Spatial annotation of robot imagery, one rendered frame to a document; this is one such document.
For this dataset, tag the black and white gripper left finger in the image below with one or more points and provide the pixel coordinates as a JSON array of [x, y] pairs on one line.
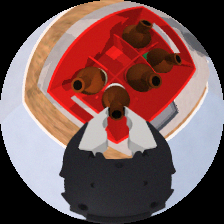
[[88, 140]]

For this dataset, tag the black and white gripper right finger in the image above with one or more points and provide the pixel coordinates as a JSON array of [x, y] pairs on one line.
[[144, 137]]

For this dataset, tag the red crate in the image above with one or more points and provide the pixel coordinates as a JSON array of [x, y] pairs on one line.
[[103, 43]]

